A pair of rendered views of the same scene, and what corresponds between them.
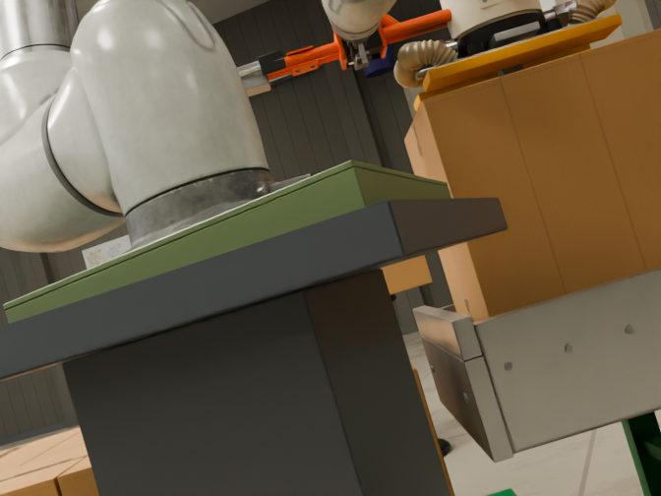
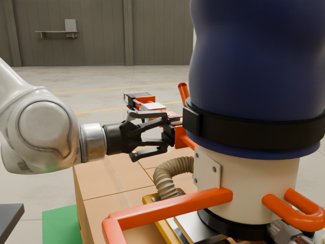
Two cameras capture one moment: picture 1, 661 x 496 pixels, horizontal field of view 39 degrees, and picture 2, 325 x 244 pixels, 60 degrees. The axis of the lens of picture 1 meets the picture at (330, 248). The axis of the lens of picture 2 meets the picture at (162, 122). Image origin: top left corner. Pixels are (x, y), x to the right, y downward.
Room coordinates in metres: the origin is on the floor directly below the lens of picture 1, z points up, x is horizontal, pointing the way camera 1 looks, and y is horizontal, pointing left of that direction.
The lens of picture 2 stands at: (1.39, -0.78, 1.37)
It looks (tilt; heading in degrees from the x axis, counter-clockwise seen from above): 18 degrees down; 67
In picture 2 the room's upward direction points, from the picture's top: straight up
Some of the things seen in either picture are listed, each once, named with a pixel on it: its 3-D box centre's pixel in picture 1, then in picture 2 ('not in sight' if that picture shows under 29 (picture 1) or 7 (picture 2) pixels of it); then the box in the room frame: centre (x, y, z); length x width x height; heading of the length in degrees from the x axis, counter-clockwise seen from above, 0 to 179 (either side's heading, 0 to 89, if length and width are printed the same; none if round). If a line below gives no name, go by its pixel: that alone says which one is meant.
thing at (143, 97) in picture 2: not in sight; (141, 100); (1.71, 0.19, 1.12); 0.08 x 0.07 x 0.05; 90
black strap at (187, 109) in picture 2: not in sight; (249, 113); (1.70, -0.41, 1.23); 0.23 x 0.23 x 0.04
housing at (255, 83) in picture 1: (249, 80); (153, 112); (1.70, 0.05, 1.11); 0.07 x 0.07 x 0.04; 0
